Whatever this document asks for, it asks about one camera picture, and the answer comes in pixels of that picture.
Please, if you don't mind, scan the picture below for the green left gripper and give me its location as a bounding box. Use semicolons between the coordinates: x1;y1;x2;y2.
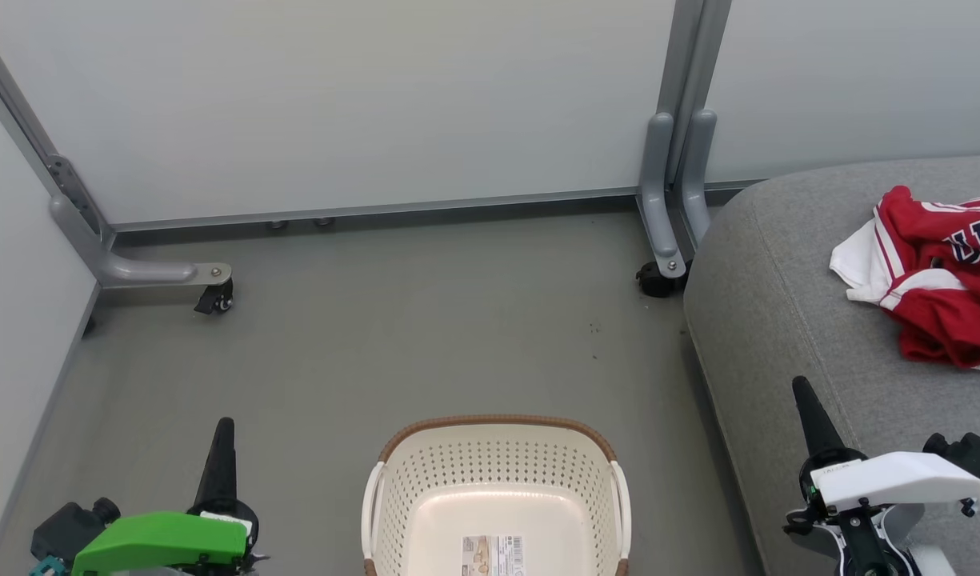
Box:
72;418;262;576

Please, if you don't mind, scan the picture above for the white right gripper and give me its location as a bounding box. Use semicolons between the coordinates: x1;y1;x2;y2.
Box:
792;376;980;514

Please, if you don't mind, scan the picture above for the red white-trimmed jersey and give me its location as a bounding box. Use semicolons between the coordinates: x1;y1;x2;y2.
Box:
880;268;980;373

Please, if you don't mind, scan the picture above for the red and white jersey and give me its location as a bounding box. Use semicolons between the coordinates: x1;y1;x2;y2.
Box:
830;186;980;306

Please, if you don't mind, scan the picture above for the cream perforated laundry basket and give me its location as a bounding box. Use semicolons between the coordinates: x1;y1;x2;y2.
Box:
362;414;632;576

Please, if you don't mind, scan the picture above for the grey fabric sofa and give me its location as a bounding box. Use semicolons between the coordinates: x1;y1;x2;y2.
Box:
683;154;980;576

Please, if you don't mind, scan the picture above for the black caster wheel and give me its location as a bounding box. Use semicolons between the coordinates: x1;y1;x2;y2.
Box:
635;260;690;299
194;278;235;316

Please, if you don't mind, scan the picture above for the grey curved partition foot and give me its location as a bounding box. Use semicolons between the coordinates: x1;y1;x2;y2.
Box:
680;109;718;245
637;112;688;279

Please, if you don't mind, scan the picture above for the paper label with barcode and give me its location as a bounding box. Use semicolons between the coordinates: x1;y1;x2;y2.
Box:
460;534;526;576

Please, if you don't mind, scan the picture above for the grey partition post with foot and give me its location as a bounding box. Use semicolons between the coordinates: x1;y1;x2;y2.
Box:
0;20;233;290

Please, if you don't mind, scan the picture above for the grey partition bottom rail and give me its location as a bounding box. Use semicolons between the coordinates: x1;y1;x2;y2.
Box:
108;186;642;234

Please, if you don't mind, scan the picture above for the grey double partition post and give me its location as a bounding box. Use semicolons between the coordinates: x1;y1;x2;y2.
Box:
656;0;733;189

